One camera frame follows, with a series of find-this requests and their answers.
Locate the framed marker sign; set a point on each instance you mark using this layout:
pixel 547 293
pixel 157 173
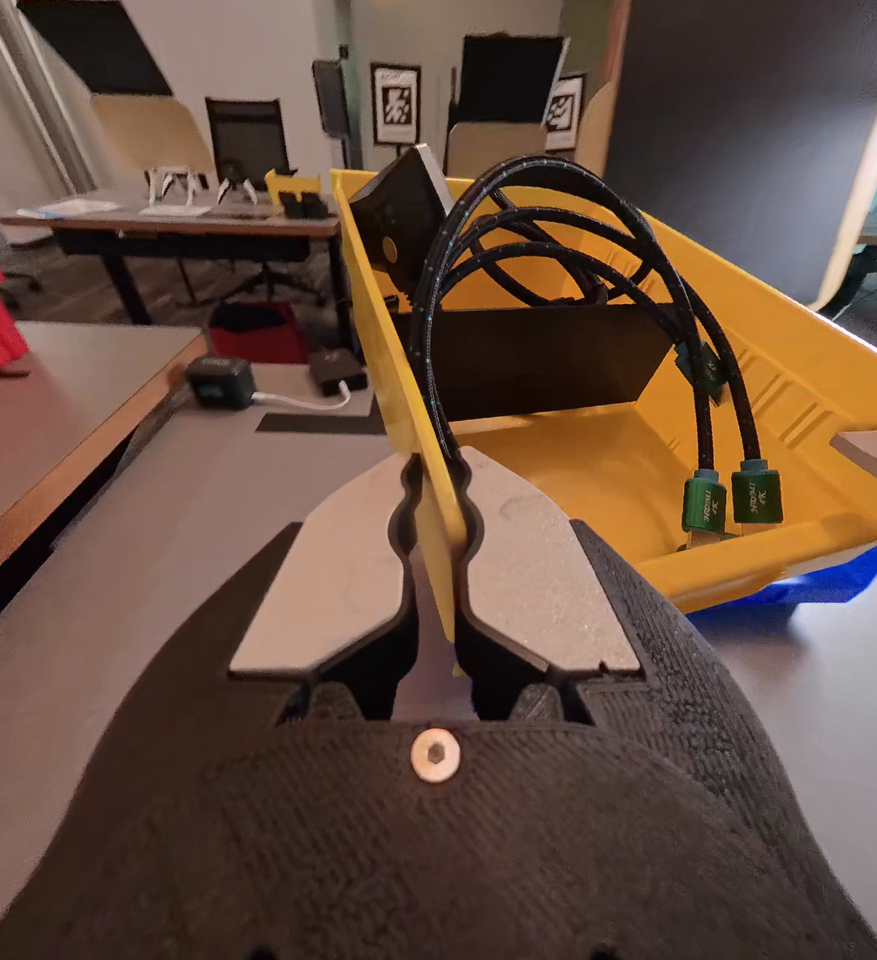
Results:
pixel 564 112
pixel 396 105

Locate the black panel with pole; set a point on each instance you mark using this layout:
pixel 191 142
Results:
pixel 331 97

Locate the black foam board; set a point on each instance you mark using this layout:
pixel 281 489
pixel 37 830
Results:
pixel 93 45
pixel 510 79

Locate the large black wood-rimmed board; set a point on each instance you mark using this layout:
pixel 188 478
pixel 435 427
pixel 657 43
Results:
pixel 746 150

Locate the wood edged grey table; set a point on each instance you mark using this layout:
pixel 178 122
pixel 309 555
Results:
pixel 48 420

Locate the yellow plastic bin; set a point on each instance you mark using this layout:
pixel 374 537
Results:
pixel 573 465

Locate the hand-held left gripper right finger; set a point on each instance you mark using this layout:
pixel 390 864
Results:
pixel 543 585

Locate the black office chair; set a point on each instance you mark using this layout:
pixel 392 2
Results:
pixel 247 142

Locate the black bin divider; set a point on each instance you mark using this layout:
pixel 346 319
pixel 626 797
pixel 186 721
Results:
pixel 528 360

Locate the white paper sheet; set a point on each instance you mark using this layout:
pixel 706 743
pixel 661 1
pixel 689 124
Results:
pixel 176 211
pixel 71 210

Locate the red bag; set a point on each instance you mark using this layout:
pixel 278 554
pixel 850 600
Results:
pixel 258 337

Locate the blue plastic bin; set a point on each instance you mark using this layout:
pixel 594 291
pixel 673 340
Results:
pixel 821 581

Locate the tan cardboard board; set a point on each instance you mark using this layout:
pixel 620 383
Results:
pixel 596 135
pixel 495 150
pixel 146 135

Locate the black power adapter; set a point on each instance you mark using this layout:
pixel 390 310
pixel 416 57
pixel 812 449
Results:
pixel 333 371

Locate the dark framed office table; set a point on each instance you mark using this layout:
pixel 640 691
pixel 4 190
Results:
pixel 108 223

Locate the dark grey usb hub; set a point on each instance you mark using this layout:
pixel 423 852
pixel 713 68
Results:
pixel 397 217

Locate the dark charger block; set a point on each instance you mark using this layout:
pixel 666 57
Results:
pixel 221 382

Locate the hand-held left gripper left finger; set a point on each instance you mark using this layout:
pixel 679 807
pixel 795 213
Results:
pixel 326 592

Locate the spare hand-held gripper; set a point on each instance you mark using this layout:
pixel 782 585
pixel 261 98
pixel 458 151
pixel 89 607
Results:
pixel 236 191
pixel 176 187

